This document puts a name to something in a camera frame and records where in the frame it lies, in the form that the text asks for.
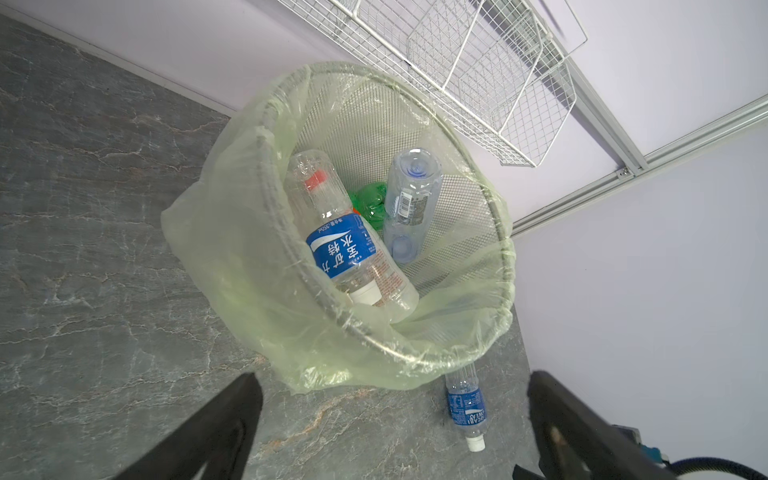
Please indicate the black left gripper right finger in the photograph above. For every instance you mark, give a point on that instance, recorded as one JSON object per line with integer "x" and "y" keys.
{"x": 576, "y": 443}

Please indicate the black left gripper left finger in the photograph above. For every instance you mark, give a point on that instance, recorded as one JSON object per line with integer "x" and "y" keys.
{"x": 214, "y": 443}

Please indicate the clear bottle red cap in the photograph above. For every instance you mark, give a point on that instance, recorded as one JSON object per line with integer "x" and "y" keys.
{"x": 399, "y": 296}

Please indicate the green soda bottle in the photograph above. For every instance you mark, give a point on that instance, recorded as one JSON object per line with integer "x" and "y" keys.
{"x": 369, "y": 202}

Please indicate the long clear bottle blue cap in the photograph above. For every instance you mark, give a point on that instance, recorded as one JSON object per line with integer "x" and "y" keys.
{"x": 413, "y": 188}

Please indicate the water bottle blue label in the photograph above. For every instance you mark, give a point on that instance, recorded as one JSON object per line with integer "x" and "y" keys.
{"x": 467, "y": 406}
{"x": 327, "y": 222}

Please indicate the mesh bin with green bag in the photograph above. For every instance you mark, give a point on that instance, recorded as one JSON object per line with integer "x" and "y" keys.
{"x": 269, "y": 235}

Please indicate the white wire shelf basket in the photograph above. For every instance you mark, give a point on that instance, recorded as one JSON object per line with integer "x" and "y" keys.
{"x": 493, "y": 67}

